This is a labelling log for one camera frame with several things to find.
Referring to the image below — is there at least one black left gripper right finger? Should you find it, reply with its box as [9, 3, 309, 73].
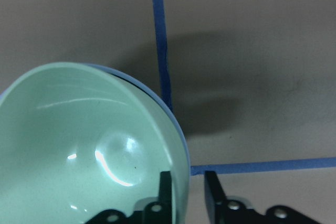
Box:
[204, 171, 226, 224]

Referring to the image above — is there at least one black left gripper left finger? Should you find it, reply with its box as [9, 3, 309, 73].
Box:
[158, 171, 173, 224]

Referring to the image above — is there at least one green ceramic bowl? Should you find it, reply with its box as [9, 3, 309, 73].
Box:
[1, 62, 190, 223]

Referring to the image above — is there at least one blue ceramic bowl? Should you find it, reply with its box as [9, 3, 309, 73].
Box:
[0, 63, 191, 183]

